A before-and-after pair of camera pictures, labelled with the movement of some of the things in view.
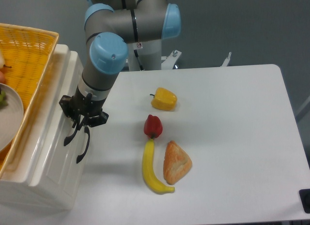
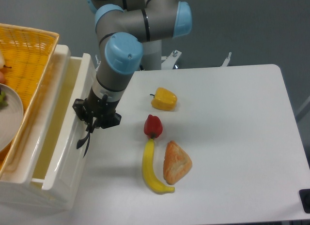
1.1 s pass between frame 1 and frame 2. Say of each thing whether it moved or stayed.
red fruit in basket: stayed
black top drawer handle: moved
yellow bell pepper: stayed
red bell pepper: stayed
